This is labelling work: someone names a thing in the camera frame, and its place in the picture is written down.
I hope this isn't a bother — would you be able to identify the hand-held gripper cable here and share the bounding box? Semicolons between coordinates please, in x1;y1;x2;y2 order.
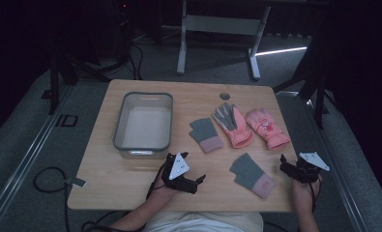
81;164;167;232
309;178;322;215

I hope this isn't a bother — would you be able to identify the black background cable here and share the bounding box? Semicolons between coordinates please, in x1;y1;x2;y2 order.
127;42;145;81

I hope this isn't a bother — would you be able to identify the person's right hand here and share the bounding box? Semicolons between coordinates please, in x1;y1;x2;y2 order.
291;173;324;215

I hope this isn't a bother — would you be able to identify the black metal stand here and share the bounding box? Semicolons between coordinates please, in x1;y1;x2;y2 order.
41;47;113;116
273;32;331;131

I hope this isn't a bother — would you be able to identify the grey plastic storage bin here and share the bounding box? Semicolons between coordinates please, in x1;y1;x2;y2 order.
112;91;174;160

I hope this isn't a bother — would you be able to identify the person's left hand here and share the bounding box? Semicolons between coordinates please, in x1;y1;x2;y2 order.
151;178;181;203

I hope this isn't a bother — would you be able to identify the left hand-held gripper cable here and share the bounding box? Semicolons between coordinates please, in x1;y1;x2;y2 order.
81;164;167;232

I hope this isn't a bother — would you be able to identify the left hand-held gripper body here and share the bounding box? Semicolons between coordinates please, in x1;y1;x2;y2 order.
161;152;198;194

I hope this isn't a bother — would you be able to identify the pink glove with cartoon print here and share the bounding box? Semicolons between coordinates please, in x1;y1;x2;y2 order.
245;108;291;152

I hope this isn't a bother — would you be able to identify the person's white shirt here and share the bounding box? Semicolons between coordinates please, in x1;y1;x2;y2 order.
142;211;265;232

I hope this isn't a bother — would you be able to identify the pink glove with grey palm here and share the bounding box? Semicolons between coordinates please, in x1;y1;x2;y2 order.
212;101;255;150

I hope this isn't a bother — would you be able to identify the right hand-held gripper cable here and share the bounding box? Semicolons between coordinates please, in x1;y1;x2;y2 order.
309;178;322;215

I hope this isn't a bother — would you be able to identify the black floor cable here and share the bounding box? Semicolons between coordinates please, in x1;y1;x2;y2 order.
32;166;72;232

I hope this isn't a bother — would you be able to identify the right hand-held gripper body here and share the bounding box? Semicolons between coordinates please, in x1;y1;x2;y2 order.
289;151;331;185

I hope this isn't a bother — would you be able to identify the white metal desk frame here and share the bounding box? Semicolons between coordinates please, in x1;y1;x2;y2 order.
176;0;273;81

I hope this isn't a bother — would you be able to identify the small metal table clamp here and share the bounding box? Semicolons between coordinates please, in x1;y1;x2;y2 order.
64;176;87;189

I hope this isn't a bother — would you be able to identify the grey knit glove pink cuff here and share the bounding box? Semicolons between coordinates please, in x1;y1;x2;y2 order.
188;117;224;155
228;152;277;200

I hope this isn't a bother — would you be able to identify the metal floor rail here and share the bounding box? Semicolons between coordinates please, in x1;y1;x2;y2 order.
275;90;370;232
0;84;77;232

